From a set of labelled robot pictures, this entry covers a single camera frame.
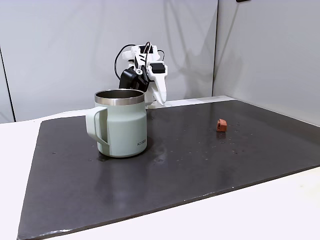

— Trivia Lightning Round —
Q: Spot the small red-brown cube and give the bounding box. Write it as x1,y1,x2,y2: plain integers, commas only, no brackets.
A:
215,118,228,133

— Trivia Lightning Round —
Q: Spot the pale green steel mug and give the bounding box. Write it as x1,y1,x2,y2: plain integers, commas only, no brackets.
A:
85,88,148,158

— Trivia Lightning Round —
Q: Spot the dark grey table mat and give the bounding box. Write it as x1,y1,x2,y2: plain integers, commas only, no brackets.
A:
16,99,320,240

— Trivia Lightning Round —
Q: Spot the black oval camera box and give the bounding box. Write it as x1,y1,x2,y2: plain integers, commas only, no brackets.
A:
118,66,149,91

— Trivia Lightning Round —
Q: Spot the thin black motor wire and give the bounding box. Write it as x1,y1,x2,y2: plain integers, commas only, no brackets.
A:
143,41,166,62

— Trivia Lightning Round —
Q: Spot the black camera cable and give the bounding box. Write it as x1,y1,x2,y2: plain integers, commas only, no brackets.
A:
114,44,135,80

